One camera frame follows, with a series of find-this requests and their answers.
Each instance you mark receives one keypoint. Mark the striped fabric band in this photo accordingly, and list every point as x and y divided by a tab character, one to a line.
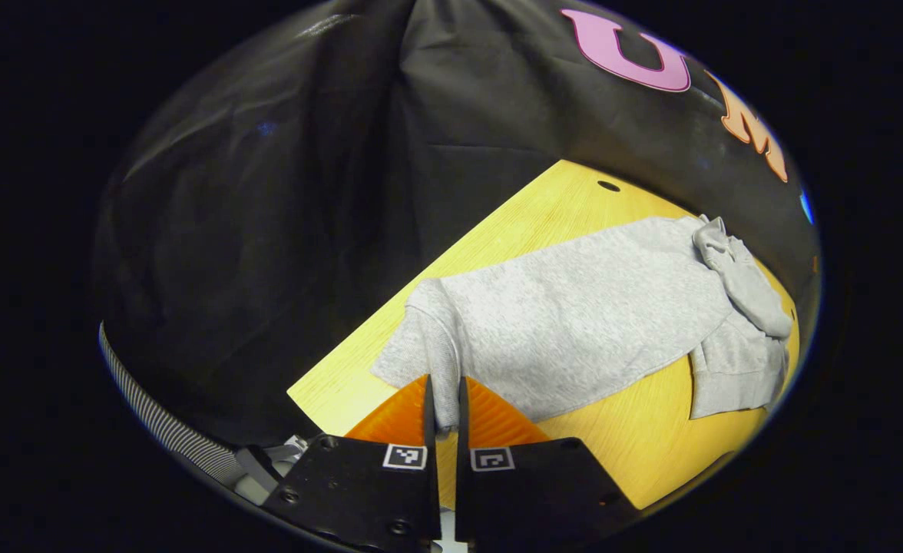
163	418

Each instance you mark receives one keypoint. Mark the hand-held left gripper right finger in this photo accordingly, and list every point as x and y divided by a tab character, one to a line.
463	468

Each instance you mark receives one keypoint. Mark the grey sweatshirt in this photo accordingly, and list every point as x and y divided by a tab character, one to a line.
574	315

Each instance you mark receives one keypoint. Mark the grey clamp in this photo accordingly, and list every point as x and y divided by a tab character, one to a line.
267	465

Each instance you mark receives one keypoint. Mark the black backdrop cloth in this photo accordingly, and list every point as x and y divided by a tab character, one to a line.
305	192

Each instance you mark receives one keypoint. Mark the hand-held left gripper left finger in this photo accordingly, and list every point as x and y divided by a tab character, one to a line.
430	468

